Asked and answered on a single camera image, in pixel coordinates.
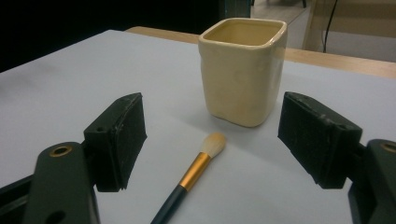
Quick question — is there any beige wooden furniture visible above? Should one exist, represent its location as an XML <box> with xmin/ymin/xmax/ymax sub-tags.
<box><xmin>302</xmin><ymin>0</ymin><xmax>396</xmax><ymax>63</ymax></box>

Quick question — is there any makeup brush with gold ferrule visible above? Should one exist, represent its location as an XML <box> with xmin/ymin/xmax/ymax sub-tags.
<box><xmin>150</xmin><ymin>132</ymin><xmax>227</xmax><ymax>224</ymax></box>

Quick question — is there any cream plastic cup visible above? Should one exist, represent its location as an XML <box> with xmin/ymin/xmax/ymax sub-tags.
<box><xmin>197</xmin><ymin>17</ymin><xmax>289</xmax><ymax>128</ymax></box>

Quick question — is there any white table sheet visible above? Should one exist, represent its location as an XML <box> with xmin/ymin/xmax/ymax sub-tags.
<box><xmin>0</xmin><ymin>29</ymin><xmax>396</xmax><ymax>224</ymax></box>

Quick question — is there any black cable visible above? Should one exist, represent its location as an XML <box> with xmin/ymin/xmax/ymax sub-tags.
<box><xmin>322</xmin><ymin>0</ymin><xmax>339</xmax><ymax>53</ymax></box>

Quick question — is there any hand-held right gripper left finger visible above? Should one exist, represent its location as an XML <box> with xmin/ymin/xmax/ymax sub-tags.
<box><xmin>83</xmin><ymin>91</ymin><xmax>148</xmax><ymax>193</ymax></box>

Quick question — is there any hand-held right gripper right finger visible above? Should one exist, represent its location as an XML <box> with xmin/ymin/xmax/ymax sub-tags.
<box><xmin>277</xmin><ymin>91</ymin><xmax>363</xmax><ymax>189</ymax></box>

